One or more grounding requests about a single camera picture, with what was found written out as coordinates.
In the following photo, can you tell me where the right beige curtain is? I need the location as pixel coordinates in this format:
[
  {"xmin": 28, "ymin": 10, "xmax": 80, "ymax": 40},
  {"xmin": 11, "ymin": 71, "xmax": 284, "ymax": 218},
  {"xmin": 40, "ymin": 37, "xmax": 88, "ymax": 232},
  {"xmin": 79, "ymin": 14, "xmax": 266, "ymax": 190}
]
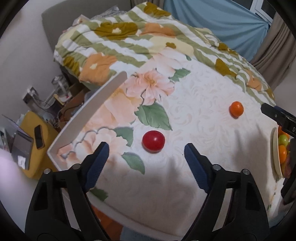
[{"xmin": 251, "ymin": 13, "xmax": 295, "ymax": 90}]

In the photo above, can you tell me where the red cherry tomato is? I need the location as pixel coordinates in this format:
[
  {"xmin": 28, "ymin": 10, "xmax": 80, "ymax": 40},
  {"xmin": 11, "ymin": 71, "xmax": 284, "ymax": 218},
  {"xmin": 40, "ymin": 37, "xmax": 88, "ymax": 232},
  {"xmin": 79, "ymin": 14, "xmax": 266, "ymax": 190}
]
[{"xmin": 142, "ymin": 130, "xmax": 166, "ymax": 153}]

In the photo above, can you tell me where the green striped floral quilt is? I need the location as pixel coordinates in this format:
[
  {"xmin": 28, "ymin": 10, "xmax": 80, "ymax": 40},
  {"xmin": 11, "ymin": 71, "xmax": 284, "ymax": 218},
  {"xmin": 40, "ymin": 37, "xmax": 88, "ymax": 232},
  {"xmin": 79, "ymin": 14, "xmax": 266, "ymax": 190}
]
[{"xmin": 54, "ymin": 2, "xmax": 275, "ymax": 105}]

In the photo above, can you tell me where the green apple in bowl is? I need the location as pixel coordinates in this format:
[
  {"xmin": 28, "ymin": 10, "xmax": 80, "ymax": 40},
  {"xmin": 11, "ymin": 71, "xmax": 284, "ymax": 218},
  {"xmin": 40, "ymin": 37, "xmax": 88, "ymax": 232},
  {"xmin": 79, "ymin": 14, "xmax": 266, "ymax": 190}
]
[{"xmin": 278, "ymin": 134, "xmax": 290, "ymax": 147}]

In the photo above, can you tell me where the orange mandarin in bowl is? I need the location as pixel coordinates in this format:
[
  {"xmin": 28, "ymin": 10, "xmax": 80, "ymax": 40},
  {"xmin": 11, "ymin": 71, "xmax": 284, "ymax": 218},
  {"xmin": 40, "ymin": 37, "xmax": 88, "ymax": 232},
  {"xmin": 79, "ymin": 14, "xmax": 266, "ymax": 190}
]
[{"xmin": 278, "ymin": 126, "xmax": 290, "ymax": 139}]

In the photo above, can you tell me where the blue hanging cloth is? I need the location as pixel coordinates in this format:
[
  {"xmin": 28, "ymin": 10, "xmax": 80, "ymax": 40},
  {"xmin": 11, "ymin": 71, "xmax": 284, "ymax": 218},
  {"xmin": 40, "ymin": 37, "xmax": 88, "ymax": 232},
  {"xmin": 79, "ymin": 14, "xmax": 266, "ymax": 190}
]
[{"xmin": 164, "ymin": 0, "xmax": 269, "ymax": 61}]

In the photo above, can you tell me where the window frame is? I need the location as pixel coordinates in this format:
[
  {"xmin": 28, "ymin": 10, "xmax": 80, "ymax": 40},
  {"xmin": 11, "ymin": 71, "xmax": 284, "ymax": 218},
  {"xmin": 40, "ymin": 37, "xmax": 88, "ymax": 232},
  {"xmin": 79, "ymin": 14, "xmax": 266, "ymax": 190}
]
[{"xmin": 250, "ymin": 0, "xmax": 276, "ymax": 25}]

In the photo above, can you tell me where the orange mandarin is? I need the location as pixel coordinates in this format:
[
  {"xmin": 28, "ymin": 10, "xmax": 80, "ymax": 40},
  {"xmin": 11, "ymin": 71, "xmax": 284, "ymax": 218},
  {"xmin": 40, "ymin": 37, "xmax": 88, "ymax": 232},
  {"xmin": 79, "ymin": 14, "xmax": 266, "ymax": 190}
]
[
  {"xmin": 278, "ymin": 126, "xmax": 290, "ymax": 139},
  {"xmin": 278, "ymin": 145, "xmax": 287, "ymax": 165}
]

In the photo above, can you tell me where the glass blender jar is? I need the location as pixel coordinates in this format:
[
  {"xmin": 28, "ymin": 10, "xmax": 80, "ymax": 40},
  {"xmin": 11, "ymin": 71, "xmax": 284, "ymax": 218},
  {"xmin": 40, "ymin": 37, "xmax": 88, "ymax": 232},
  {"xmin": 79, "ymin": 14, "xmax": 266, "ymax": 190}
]
[{"xmin": 51, "ymin": 74, "xmax": 72, "ymax": 103}]

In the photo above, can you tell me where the white floral tablecloth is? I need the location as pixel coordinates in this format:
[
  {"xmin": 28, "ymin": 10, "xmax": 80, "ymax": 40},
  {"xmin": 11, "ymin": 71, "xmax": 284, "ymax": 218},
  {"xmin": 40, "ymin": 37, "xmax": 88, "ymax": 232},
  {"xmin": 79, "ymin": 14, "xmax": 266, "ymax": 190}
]
[{"xmin": 57, "ymin": 62, "xmax": 282, "ymax": 237}]

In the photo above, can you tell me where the yellow stool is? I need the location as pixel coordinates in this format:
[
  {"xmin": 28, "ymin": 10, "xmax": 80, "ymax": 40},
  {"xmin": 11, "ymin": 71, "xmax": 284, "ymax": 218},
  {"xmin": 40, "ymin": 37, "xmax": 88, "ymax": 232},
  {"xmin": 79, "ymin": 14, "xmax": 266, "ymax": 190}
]
[{"xmin": 20, "ymin": 111, "xmax": 58, "ymax": 180}]

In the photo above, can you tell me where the tablet screen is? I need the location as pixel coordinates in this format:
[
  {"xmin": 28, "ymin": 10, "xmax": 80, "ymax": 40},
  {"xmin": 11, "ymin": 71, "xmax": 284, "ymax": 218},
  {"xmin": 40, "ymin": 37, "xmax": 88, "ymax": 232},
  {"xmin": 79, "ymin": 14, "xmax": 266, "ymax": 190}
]
[{"xmin": 11, "ymin": 131, "xmax": 34, "ymax": 170}]

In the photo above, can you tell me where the small mandarin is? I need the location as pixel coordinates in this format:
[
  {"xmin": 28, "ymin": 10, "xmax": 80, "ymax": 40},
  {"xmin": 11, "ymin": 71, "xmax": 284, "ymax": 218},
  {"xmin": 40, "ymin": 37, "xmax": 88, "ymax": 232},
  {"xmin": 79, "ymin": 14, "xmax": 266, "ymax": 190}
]
[{"xmin": 229, "ymin": 101, "xmax": 244, "ymax": 118}]

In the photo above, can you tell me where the large brownish apple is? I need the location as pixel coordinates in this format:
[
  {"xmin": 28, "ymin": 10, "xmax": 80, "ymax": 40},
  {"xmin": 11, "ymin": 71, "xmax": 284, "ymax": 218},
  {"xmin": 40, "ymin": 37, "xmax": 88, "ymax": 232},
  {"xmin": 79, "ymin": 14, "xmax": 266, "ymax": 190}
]
[{"xmin": 282, "ymin": 143, "xmax": 292, "ymax": 179}]

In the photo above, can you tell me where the black smartphone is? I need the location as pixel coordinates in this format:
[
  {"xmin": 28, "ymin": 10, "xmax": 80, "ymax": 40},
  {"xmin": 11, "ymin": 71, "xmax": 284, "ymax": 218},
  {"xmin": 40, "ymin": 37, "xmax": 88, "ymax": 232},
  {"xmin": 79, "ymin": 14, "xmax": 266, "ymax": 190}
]
[{"xmin": 34, "ymin": 125, "xmax": 45, "ymax": 150}]

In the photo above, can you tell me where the cream fruit bowl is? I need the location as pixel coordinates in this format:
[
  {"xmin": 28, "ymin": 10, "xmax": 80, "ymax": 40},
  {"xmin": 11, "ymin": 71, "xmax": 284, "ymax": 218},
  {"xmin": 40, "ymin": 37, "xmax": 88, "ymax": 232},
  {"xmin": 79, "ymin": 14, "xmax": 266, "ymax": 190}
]
[{"xmin": 271, "ymin": 127, "xmax": 283, "ymax": 179}]

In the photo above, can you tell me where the grey padded headboard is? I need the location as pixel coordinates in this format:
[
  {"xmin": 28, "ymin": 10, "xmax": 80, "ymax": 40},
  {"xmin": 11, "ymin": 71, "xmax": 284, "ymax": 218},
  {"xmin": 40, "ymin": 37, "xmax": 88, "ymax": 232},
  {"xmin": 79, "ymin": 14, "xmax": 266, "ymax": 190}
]
[{"xmin": 41, "ymin": 0, "xmax": 132, "ymax": 50}]

